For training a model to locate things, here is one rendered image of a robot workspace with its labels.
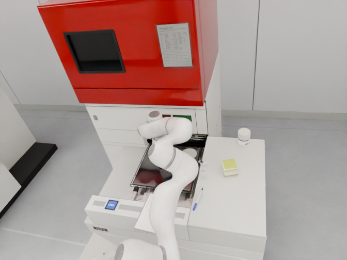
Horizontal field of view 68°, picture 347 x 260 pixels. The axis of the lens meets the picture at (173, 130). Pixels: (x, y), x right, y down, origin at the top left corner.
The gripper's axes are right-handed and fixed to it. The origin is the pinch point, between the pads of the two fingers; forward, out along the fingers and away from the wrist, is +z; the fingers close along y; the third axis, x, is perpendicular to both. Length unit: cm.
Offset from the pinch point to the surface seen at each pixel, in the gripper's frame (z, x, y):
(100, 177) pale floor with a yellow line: 92, 100, -47
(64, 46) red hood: -69, 39, -29
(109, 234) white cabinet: 20, -21, -48
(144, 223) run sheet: -5, -42, -29
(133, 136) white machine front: 0.1, 28.4, -10.0
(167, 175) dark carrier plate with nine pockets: 2.1, -15.4, -5.3
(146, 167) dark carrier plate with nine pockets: 2.1, -2.2, -13.3
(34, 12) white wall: -51, 254, -42
